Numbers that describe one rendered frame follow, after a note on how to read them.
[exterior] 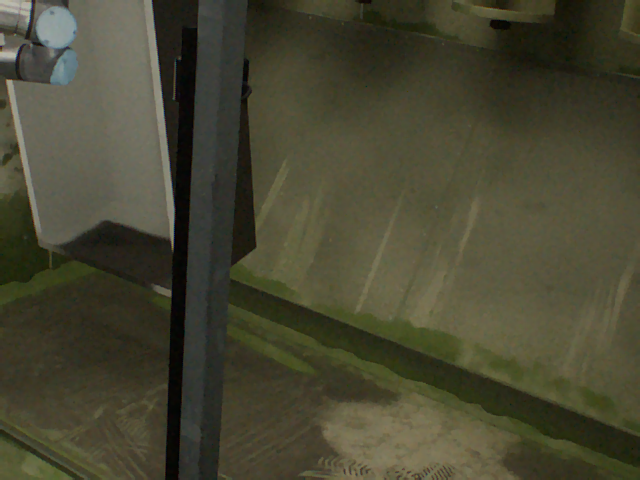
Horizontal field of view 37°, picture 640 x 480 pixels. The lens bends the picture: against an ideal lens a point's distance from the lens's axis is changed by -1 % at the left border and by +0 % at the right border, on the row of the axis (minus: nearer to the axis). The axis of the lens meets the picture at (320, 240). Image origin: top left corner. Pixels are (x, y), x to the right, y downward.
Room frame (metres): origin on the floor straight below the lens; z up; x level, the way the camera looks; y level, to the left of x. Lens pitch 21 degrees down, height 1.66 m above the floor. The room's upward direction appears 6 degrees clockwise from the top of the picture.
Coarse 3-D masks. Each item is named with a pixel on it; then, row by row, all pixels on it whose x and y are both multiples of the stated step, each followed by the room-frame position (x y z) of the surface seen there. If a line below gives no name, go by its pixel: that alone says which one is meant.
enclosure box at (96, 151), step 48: (96, 0) 2.94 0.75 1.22; (144, 0) 2.35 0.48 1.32; (192, 0) 2.47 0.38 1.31; (96, 48) 2.98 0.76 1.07; (144, 48) 2.87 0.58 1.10; (48, 96) 2.83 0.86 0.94; (96, 96) 3.00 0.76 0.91; (144, 96) 2.91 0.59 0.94; (48, 144) 2.83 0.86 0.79; (96, 144) 3.01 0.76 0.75; (144, 144) 2.96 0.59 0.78; (240, 144) 2.68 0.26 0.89; (48, 192) 2.83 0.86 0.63; (96, 192) 3.01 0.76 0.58; (144, 192) 3.00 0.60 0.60; (240, 192) 2.69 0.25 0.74; (48, 240) 2.82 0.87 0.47; (96, 240) 2.82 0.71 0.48; (144, 240) 2.83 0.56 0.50; (240, 240) 2.71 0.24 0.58
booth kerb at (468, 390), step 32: (256, 288) 3.28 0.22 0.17; (288, 320) 3.19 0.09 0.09; (320, 320) 3.12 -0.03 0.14; (352, 352) 3.03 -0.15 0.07; (384, 352) 2.97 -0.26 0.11; (416, 352) 2.90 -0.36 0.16; (448, 384) 2.83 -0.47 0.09; (480, 384) 2.77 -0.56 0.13; (512, 416) 2.70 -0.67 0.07; (544, 416) 2.64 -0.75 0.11; (576, 416) 2.59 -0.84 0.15; (608, 448) 2.53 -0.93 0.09
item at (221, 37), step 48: (240, 0) 1.32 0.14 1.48; (240, 48) 1.32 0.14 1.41; (240, 96) 1.33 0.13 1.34; (192, 144) 1.32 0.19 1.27; (192, 192) 1.32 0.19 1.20; (192, 240) 1.31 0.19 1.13; (192, 288) 1.31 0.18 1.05; (192, 336) 1.31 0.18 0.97; (192, 384) 1.31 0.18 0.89; (192, 432) 1.30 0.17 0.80
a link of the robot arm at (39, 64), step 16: (32, 48) 2.24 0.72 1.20; (48, 48) 2.23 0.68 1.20; (64, 48) 2.25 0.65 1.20; (16, 64) 2.24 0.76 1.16; (32, 64) 2.23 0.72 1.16; (48, 64) 2.23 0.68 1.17; (64, 64) 2.23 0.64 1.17; (32, 80) 2.25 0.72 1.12; (48, 80) 2.24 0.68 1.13; (64, 80) 2.24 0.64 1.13
